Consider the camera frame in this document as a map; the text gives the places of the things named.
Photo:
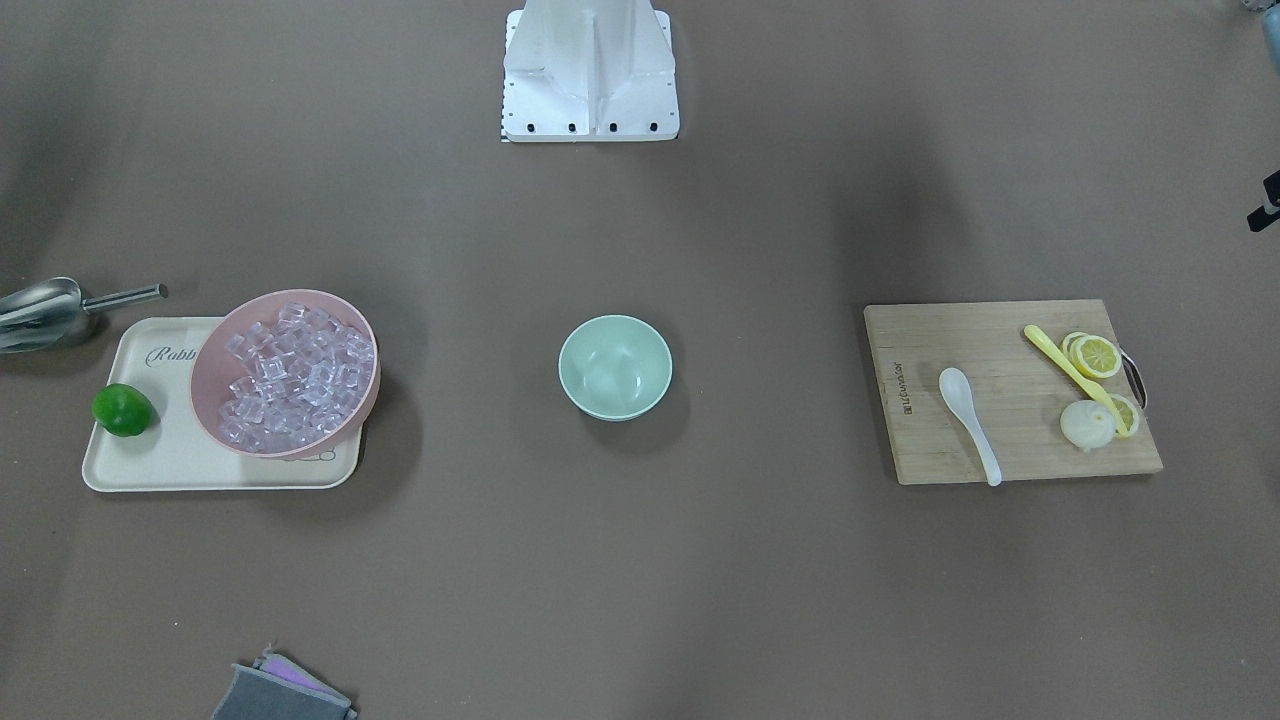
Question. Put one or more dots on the pile of clear ice cubes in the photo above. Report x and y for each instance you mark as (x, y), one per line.
(295, 375)

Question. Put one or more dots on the metal ice scoop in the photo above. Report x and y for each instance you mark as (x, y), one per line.
(58, 313)

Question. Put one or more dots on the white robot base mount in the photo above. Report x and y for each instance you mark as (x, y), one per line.
(589, 71)

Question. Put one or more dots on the white steamed bun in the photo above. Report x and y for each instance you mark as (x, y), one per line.
(1088, 425)

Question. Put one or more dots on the mint green bowl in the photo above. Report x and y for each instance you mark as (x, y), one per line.
(615, 367)

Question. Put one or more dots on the lemon slice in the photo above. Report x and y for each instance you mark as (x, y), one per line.
(1094, 356)
(1130, 418)

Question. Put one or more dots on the wooden cutting board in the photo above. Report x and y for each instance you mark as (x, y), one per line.
(1019, 394)

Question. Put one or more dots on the yellow plastic knife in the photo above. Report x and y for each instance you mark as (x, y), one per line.
(1092, 389)

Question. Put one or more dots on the cream plastic tray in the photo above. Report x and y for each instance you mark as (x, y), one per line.
(156, 357)

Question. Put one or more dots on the pink bowl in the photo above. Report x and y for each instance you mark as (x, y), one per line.
(210, 380)

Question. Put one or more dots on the green lime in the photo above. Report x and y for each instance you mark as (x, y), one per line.
(123, 410)

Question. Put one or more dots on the grey folded cloth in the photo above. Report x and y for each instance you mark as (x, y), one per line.
(276, 687)

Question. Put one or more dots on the white ceramic spoon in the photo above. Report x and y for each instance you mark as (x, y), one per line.
(958, 397)

